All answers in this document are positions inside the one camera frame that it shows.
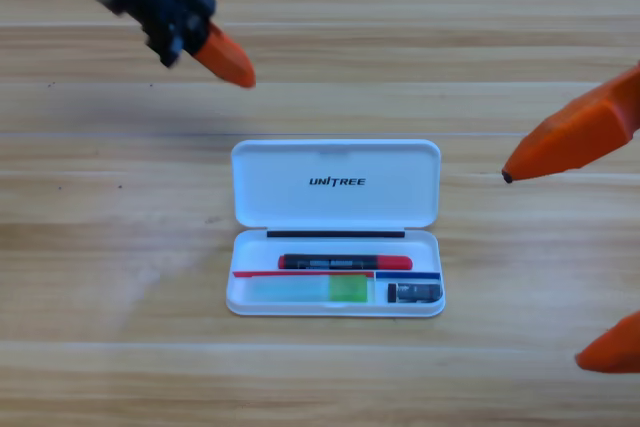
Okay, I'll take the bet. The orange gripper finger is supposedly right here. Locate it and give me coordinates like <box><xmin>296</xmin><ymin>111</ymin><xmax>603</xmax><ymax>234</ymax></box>
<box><xmin>574</xmin><ymin>310</ymin><xmax>640</xmax><ymax>374</ymax></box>
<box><xmin>501</xmin><ymin>64</ymin><xmax>640</xmax><ymax>185</ymax></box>

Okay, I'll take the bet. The green translucent highlighter pen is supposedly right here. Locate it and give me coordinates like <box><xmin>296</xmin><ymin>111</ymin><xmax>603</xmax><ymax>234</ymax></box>
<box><xmin>244</xmin><ymin>274</ymin><xmax>376</xmax><ymax>304</ymax></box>

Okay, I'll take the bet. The white Unitree pencil case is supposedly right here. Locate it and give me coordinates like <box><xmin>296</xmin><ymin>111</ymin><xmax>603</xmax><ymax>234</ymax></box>
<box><xmin>225</xmin><ymin>138</ymin><xmax>447</xmax><ymax>319</ymax></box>

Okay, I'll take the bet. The red and black marker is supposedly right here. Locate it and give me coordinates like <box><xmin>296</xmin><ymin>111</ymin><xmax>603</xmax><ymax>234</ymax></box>
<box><xmin>277</xmin><ymin>253</ymin><xmax>414</xmax><ymax>272</ymax></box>

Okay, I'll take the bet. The black eraser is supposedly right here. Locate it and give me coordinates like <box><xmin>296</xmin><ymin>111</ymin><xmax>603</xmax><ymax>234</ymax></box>
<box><xmin>387</xmin><ymin>281</ymin><xmax>443</xmax><ymax>305</ymax></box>

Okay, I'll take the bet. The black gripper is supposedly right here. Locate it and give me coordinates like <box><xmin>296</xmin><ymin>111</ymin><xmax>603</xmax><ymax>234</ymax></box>
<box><xmin>112</xmin><ymin>0</ymin><xmax>258</xmax><ymax>90</ymax></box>

